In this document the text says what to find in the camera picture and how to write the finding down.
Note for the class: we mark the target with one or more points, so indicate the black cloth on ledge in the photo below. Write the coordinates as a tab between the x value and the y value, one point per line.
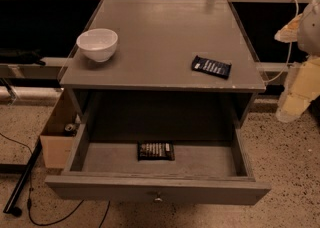
16	56

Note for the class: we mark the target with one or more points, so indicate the open grey top drawer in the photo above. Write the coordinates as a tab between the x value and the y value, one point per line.
210	166

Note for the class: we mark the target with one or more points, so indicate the white ceramic bowl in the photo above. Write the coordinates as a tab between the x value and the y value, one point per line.
98	44

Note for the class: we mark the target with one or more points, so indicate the grey cabinet with counter top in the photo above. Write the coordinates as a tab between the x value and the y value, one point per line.
150	77

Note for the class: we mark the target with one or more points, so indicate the metal drawer knob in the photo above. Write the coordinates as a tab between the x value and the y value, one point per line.
158	198

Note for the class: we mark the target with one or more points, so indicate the metal can in box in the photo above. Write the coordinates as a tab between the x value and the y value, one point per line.
70	129

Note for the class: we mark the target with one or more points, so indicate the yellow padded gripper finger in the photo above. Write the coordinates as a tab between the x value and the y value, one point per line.
289	32
302	86

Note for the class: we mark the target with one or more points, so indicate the cardboard box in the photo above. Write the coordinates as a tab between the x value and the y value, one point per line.
56	146

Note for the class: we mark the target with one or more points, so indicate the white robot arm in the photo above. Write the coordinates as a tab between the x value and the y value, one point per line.
309	30

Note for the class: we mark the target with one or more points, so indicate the black metal floor bar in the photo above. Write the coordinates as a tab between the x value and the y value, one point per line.
24	170

